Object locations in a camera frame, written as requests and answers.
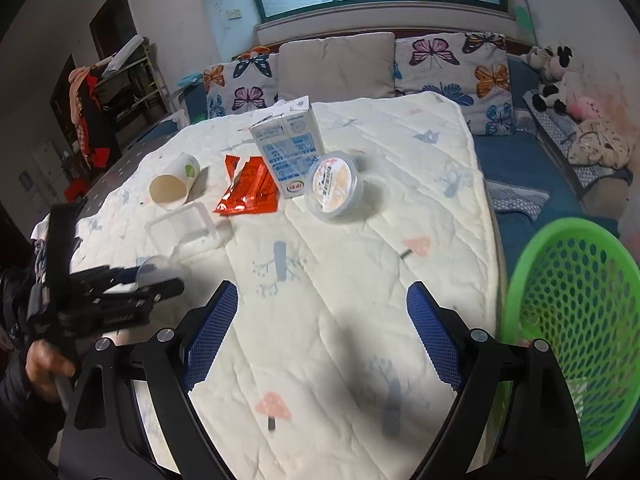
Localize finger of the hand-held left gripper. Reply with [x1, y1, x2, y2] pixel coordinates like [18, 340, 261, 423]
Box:
[77, 280, 186, 333]
[72, 265, 143, 295]

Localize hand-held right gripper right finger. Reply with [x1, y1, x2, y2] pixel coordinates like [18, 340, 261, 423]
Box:
[406, 281, 586, 480]

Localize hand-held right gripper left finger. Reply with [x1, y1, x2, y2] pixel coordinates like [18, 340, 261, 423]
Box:
[60, 280, 240, 480]

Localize clear plastic cup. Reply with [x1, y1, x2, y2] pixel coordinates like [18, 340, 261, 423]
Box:
[136, 255, 177, 287]

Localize green plastic basket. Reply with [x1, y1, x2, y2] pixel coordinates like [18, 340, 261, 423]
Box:
[500, 217, 640, 467]

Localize person's left forearm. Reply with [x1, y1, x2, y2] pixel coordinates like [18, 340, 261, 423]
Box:
[0, 265, 67, 467]

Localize person's left hand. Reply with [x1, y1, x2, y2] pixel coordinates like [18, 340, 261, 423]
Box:
[25, 341, 77, 402]

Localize clear plastic tray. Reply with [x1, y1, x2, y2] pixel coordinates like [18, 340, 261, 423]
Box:
[147, 203, 222, 257]

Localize white quilted printed blanket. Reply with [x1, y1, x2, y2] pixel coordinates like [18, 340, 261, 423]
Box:
[32, 92, 504, 480]

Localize paper cup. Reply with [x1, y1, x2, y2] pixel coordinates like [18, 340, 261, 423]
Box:
[149, 152, 202, 210]

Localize orange snack packet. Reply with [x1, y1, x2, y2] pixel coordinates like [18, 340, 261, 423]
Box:
[214, 155, 279, 216]

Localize hanging red orange clothes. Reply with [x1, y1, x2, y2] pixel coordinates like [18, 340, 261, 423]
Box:
[69, 65, 119, 169]

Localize round white lidded tub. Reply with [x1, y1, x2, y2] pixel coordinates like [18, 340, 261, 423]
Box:
[305, 151, 365, 222]

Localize blue sofa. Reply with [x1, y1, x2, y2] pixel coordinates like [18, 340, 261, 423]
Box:
[470, 55, 635, 261]

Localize metal shelf rack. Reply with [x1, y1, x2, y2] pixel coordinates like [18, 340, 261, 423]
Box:
[95, 37, 172, 147]

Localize white milk carton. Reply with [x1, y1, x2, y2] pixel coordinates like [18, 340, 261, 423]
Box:
[249, 96, 325, 200]

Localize small butterfly print cushion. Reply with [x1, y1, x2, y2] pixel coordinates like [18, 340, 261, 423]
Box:
[202, 52, 280, 119]

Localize dark doorway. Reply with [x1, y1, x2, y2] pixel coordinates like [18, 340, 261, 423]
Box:
[90, 0, 142, 61]

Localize spotted cream cloth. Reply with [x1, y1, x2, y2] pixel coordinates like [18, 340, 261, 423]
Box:
[567, 117, 632, 169]

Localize large butterfly print cushion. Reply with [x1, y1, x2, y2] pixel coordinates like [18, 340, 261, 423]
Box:
[393, 32, 517, 137]

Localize pink plush toy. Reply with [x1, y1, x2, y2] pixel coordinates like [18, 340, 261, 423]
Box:
[565, 92, 609, 121]

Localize black and white plush toy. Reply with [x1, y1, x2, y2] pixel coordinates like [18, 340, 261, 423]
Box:
[520, 45, 574, 114]

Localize plain grey cushion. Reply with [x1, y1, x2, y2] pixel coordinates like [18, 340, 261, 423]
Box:
[277, 32, 397, 104]

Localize colourful pinwheel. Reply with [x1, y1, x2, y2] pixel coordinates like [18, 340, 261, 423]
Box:
[499, 0, 539, 47]

